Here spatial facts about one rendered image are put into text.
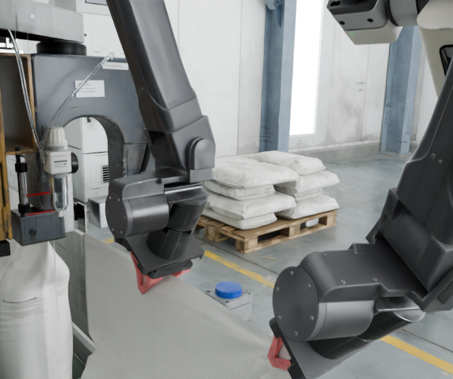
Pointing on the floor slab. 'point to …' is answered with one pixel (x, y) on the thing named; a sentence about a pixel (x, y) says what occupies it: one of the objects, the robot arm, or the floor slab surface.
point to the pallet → (222, 231)
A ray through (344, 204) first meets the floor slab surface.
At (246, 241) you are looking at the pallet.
